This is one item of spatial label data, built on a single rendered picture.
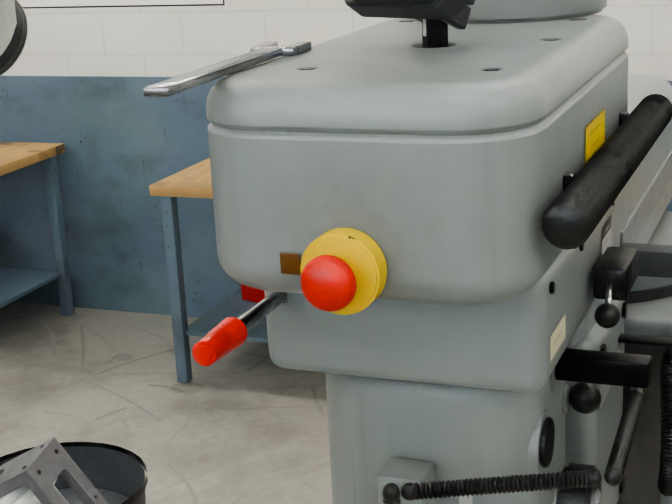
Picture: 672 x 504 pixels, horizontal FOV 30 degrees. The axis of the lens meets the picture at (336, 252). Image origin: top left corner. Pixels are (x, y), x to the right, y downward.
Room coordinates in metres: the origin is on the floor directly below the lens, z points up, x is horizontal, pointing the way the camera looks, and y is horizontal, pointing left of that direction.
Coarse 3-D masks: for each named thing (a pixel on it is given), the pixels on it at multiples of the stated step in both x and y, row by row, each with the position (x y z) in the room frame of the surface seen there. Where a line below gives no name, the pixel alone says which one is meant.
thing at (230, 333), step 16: (256, 304) 0.95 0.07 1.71; (272, 304) 0.96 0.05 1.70; (224, 320) 0.90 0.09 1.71; (240, 320) 0.90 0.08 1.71; (256, 320) 0.93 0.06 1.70; (208, 336) 0.87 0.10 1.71; (224, 336) 0.87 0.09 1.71; (240, 336) 0.89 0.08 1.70; (192, 352) 0.86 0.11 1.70; (208, 352) 0.85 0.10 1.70; (224, 352) 0.87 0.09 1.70
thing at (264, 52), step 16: (256, 48) 1.05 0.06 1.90; (272, 48) 1.04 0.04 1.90; (288, 48) 1.04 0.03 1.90; (304, 48) 1.06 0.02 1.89; (224, 64) 0.95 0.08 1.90; (240, 64) 0.96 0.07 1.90; (256, 64) 0.99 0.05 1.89; (176, 80) 0.88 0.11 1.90; (192, 80) 0.89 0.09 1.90; (208, 80) 0.91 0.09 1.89; (160, 96) 0.85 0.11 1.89
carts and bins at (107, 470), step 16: (32, 448) 3.08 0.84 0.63; (64, 448) 3.09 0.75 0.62; (80, 448) 3.09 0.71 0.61; (96, 448) 3.08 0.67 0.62; (112, 448) 3.07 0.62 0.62; (0, 464) 3.02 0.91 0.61; (80, 464) 3.09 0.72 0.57; (96, 464) 3.08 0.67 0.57; (112, 464) 3.06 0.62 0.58; (128, 464) 3.02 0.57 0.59; (144, 464) 2.95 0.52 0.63; (64, 480) 3.08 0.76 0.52; (96, 480) 3.08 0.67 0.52; (112, 480) 3.06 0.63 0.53; (128, 480) 3.02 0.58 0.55; (144, 480) 2.87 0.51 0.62; (64, 496) 3.03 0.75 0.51; (112, 496) 3.01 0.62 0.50; (128, 496) 3.02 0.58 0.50; (144, 496) 2.86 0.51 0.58
